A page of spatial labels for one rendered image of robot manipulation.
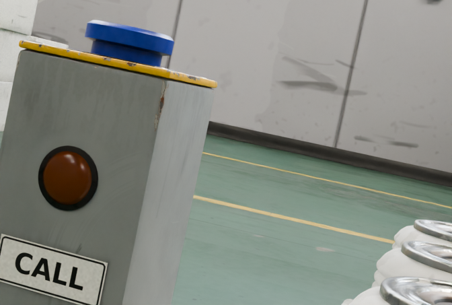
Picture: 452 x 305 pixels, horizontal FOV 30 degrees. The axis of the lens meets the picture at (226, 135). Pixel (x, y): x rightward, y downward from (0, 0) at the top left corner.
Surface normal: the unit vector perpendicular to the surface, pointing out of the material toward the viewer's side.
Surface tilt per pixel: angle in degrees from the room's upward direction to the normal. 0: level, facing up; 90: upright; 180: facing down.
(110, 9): 90
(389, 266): 58
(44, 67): 90
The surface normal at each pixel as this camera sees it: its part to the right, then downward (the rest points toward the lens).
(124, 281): 0.11, 0.07
